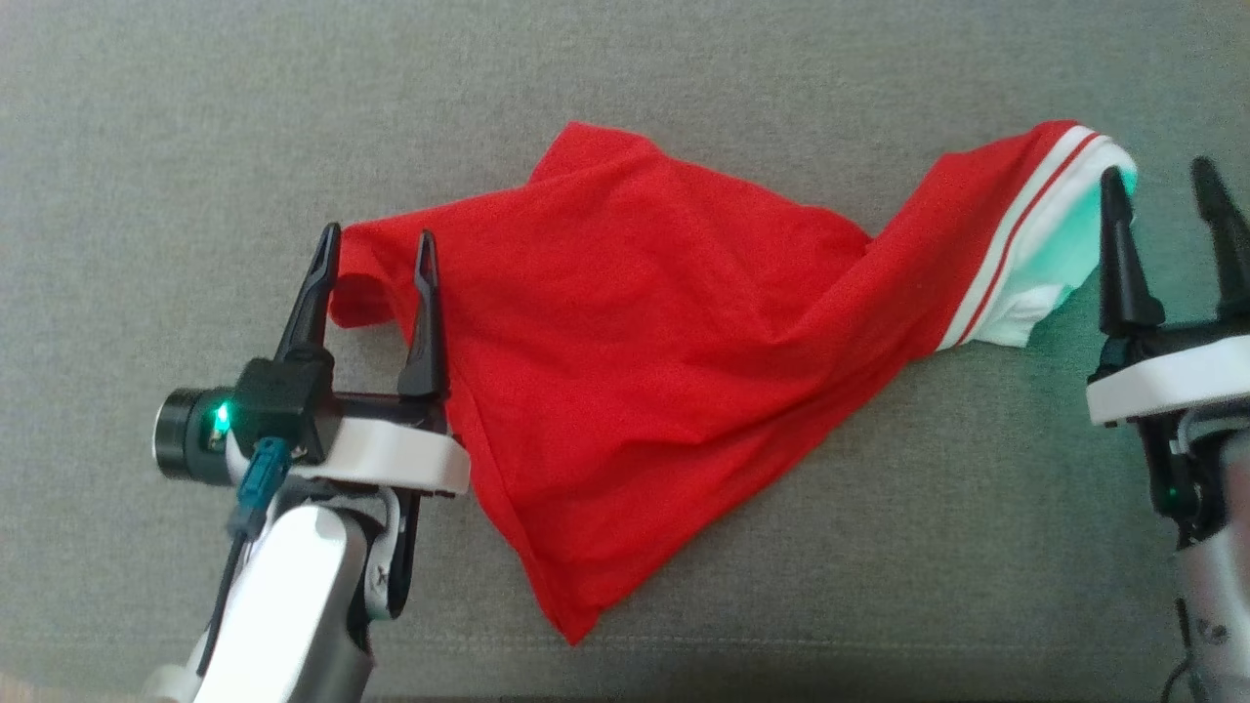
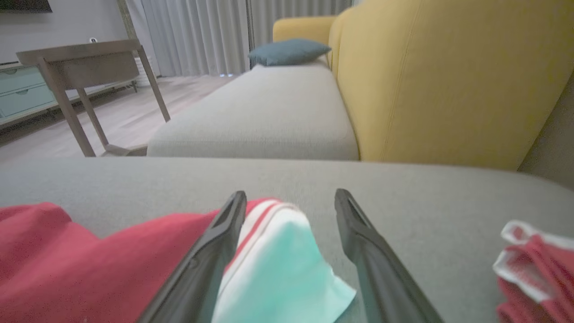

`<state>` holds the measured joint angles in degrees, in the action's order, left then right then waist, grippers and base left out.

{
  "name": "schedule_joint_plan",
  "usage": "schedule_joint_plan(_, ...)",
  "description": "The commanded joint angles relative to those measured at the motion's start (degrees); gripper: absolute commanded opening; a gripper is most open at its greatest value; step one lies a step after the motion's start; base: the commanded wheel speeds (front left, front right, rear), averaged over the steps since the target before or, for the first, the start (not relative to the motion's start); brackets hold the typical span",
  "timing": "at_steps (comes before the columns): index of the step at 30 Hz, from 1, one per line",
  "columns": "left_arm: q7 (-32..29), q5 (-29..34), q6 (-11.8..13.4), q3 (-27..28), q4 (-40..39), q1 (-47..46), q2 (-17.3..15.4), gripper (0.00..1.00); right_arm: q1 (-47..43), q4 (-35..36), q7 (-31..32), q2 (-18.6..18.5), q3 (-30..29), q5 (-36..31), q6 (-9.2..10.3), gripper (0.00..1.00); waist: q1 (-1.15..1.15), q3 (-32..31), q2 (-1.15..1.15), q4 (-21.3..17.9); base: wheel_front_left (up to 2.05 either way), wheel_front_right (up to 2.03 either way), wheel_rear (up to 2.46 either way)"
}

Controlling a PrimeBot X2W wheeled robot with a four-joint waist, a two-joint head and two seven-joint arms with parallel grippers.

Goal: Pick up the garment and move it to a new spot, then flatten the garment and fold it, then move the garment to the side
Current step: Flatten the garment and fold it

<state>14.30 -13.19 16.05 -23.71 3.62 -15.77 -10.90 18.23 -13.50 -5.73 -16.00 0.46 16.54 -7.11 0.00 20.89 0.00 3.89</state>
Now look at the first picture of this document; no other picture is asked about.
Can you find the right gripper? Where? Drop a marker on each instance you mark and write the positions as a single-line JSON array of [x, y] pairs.
[[1172, 381]]

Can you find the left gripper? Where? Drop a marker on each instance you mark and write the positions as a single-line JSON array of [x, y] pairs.
[[391, 459]]

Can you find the red basketball jersey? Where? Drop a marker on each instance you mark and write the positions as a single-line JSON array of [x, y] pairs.
[[635, 342]]

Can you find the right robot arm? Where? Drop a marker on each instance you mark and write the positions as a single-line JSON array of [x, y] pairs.
[[1221, 586]]

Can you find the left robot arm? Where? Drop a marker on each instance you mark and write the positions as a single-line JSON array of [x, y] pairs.
[[293, 605]]

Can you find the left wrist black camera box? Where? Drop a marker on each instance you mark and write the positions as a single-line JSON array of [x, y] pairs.
[[283, 405]]

